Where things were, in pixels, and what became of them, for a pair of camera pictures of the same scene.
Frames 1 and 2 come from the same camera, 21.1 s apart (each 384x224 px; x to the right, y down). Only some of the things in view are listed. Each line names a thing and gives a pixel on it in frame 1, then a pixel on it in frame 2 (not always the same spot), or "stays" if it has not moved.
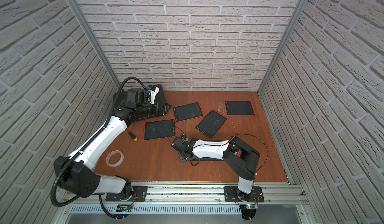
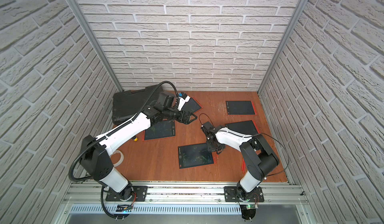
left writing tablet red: (158, 129) stays
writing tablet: (240, 108) stays
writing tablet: (211, 124) → (194, 155)
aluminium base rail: (284, 203) stays
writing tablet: (207, 159) → (247, 127)
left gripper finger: (163, 108) → (193, 115)
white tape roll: (111, 152) stays
